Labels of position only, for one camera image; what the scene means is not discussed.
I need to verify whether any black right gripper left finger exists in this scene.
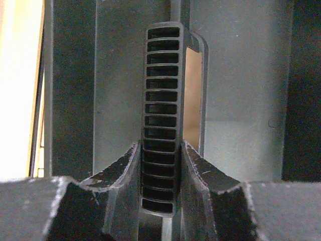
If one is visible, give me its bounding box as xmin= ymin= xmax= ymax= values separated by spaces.
xmin=1 ymin=142 xmax=140 ymax=240

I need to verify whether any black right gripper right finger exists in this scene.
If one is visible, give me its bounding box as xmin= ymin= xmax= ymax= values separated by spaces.
xmin=181 ymin=142 xmax=320 ymax=240

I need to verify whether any black tool box tray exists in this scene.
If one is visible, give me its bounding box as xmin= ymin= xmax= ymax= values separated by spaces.
xmin=41 ymin=0 xmax=321 ymax=241

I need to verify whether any tan plastic tool box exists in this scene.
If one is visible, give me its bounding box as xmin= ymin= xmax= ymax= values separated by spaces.
xmin=1 ymin=1 xmax=45 ymax=181

